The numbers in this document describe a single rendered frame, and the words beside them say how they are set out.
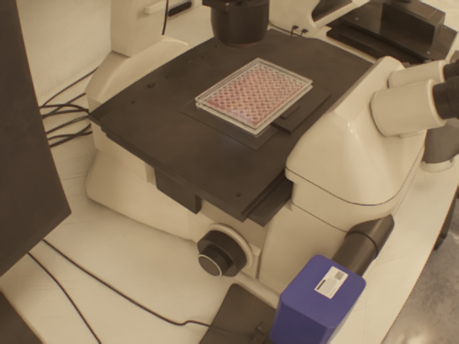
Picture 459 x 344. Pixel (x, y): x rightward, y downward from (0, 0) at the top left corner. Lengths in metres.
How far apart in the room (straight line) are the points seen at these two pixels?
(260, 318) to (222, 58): 0.35
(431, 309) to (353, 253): 1.21
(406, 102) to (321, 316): 0.20
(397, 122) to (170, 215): 0.36
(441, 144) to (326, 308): 0.44
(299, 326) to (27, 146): 0.30
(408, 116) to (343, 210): 0.12
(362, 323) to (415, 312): 0.96
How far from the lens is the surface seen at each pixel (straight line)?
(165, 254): 0.67
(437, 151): 0.75
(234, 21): 0.50
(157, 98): 0.58
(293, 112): 0.54
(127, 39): 0.65
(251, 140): 0.51
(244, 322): 0.58
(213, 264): 0.58
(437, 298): 1.65
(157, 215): 0.66
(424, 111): 0.40
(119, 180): 0.69
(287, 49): 0.69
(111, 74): 0.66
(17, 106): 0.40
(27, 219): 0.46
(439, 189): 0.84
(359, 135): 0.41
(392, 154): 0.46
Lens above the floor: 1.29
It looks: 45 degrees down
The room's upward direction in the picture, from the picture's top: 1 degrees clockwise
